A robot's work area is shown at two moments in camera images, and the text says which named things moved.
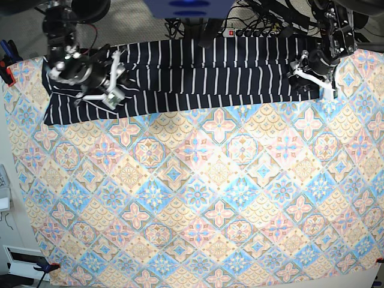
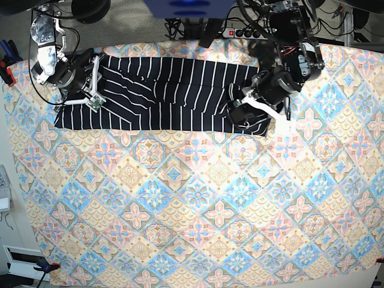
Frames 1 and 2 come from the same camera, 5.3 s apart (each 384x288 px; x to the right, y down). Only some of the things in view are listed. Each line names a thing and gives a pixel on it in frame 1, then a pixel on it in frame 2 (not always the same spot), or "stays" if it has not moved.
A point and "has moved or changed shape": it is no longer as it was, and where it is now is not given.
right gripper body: [311, 69] to [249, 117]
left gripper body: [108, 76] to [71, 72]
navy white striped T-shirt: [187, 74] has moved or changed shape
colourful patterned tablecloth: [288, 194] stays
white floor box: [21, 261] stays
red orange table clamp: [10, 78] stays
